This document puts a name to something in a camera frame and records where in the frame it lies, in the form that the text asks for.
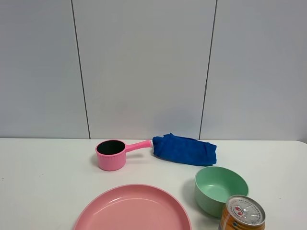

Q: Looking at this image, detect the gold energy drink can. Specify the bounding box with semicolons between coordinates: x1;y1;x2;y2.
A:
218;195;266;230

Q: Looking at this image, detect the blue cloth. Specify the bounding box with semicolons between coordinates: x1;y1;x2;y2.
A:
153;133;217;166

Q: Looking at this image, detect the green bowl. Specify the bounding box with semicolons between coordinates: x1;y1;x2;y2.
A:
194;166;249;218

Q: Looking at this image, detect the pink plate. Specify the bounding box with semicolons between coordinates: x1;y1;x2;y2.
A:
74;184;192;230

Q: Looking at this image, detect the pink saucepan with handle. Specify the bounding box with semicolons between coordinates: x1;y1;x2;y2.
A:
95;140;152;171

